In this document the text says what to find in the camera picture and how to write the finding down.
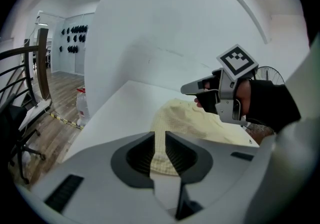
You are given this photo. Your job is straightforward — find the yellow black striped cable cover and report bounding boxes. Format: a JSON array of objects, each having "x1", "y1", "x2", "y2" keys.
[{"x1": 48, "y1": 112, "x2": 85, "y2": 130}]

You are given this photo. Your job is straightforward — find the white wall conduit pipe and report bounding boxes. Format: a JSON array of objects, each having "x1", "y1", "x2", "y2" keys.
[{"x1": 199, "y1": 0, "x2": 270, "y2": 44}]

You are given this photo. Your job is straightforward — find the black office chair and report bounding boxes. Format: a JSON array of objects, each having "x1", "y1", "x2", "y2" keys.
[{"x1": 0, "y1": 98, "x2": 47, "y2": 184}]

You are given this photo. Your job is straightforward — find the person's right hand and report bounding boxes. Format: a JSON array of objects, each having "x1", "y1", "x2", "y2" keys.
[{"x1": 195, "y1": 90, "x2": 221, "y2": 114}]

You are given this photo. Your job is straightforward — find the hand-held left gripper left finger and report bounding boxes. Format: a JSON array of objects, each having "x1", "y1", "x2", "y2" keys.
[{"x1": 32, "y1": 131, "x2": 176, "y2": 224}]

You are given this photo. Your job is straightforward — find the black standing fan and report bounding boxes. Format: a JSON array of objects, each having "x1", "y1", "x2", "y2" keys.
[{"x1": 256, "y1": 66, "x2": 286, "y2": 86}]

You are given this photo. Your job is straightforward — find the brown wooden stair post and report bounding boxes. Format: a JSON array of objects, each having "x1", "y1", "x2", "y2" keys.
[{"x1": 36, "y1": 28, "x2": 53, "y2": 101}]

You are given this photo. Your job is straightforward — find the row of black wall items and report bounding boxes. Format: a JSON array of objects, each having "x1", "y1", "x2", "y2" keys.
[{"x1": 59, "y1": 24, "x2": 89, "y2": 54}]

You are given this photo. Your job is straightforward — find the beige shorts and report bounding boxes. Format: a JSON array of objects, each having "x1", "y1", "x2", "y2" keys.
[{"x1": 149, "y1": 98, "x2": 260, "y2": 176}]

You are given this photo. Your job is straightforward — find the clear plastic water bottle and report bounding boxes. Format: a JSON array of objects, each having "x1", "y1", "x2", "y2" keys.
[{"x1": 75, "y1": 87, "x2": 91, "y2": 126}]

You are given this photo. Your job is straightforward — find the person's right forearm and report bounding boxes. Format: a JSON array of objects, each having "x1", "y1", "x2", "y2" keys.
[{"x1": 234, "y1": 79, "x2": 302, "y2": 134}]

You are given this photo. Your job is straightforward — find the black metal stair railing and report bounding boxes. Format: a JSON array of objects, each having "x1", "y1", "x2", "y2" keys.
[{"x1": 0, "y1": 44, "x2": 41, "y2": 109}]

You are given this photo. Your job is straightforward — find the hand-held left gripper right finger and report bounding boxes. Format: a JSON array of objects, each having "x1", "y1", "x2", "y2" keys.
[{"x1": 165, "y1": 131, "x2": 261, "y2": 224}]

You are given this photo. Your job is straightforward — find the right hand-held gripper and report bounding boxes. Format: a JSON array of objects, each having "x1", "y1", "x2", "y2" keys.
[{"x1": 180, "y1": 44, "x2": 260, "y2": 126}]

